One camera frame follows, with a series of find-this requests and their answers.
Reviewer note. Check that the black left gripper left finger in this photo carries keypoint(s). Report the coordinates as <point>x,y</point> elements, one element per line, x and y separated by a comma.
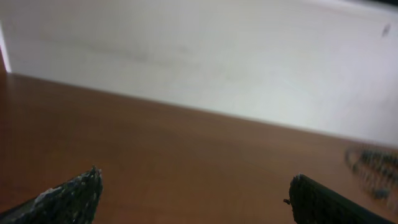
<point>74,201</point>

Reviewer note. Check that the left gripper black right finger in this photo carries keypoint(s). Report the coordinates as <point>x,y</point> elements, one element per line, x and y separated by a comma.
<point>312,202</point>

